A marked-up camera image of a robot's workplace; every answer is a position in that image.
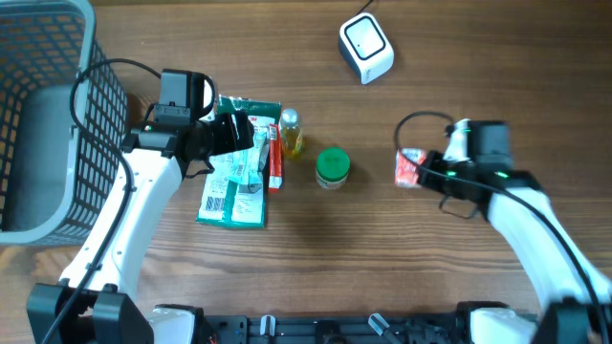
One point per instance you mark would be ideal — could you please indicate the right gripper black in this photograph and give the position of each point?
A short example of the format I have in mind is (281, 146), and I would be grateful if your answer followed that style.
(426, 179)

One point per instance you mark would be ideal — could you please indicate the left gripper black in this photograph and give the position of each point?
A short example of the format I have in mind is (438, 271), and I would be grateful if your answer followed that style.
(223, 139)

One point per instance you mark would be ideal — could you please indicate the red white Kleenex tissue pack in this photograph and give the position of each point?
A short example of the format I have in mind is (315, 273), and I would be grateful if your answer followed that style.
(406, 174)

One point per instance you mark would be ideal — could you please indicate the teal toothbrush package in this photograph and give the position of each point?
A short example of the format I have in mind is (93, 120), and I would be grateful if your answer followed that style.
(247, 165)

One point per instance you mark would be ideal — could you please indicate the green white sponge package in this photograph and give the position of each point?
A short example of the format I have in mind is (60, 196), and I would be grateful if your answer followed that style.
(229, 204)

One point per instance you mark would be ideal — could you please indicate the red white toothpaste box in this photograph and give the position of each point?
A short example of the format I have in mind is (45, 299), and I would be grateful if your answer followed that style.
(275, 156)

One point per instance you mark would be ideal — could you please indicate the clear Vim dish soap bottle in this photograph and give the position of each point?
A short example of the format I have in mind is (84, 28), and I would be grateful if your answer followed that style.
(290, 128)

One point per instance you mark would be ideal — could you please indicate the green lid white jar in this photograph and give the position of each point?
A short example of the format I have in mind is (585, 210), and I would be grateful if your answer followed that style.
(332, 168)

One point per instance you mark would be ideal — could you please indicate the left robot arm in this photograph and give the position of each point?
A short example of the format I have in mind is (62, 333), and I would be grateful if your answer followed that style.
(94, 299)

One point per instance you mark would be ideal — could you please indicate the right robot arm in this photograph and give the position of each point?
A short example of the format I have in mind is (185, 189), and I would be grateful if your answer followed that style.
(574, 296)

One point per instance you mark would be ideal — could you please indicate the white barcode scanner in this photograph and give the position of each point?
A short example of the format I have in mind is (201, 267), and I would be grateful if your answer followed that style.
(365, 47)

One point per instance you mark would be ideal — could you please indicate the grey plastic shopping basket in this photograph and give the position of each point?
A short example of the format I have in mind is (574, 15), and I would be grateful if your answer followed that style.
(54, 181)

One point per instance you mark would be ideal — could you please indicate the black mounting rail base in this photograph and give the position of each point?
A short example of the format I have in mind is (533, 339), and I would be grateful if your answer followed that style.
(424, 328)

